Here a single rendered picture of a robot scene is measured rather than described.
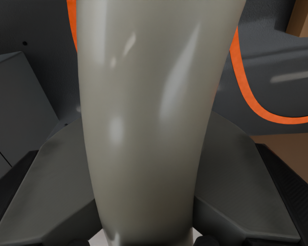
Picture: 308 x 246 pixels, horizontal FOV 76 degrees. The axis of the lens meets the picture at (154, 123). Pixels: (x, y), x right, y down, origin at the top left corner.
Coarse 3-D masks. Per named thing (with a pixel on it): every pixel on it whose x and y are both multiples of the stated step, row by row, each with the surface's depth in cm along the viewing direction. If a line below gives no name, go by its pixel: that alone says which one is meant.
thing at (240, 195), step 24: (216, 120) 10; (216, 144) 8; (240, 144) 8; (216, 168) 7; (240, 168) 7; (264, 168) 7; (216, 192) 6; (240, 192) 6; (264, 192) 6; (216, 216) 6; (240, 216) 5; (264, 216) 5; (288, 216) 5; (240, 240) 5; (288, 240) 5
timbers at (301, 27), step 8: (296, 0) 81; (304, 0) 77; (296, 8) 81; (304, 8) 77; (296, 16) 81; (304, 16) 77; (288, 24) 86; (296, 24) 81; (304, 24) 78; (288, 32) 86; (296, 32) 81; (304, 32) 79
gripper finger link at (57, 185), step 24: (48, 144) 8; (72, 144) 8; (48, 168) 7; (72, 168) 7; (24, 192) 6; (48, 192) 6; (72, 192) 6; (24, 216) 6; (48, 216) 5; (72, 216) 6; (96, 216) 6; (0, 240) 5; (24, 240) 5; (48, 240) 5
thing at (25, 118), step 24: (0, 72) 77; (24, 72) 90; (0, 96) 75; (24, 96) 88; (0, 120) 74; (24, 120) 86; (48, 120) 103; (0, 144) 72; (24, 144) 84; (0, 168) 71
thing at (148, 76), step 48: (96, 0) 3; (144, 0) 2; (192, 0) 3; (240, 0) 3; (96, 48) 3; (144, 48) 3; (192, 48) 3; (96, 96) 3; (144, 96) 3; (192, 96) 3; (96, 144) 4; (144, 144) 4; (192, 144) 4; (96, 192) 5; (144, 192) 4; (192, 192) 5; (144, 240) 5; (192, 240) 7
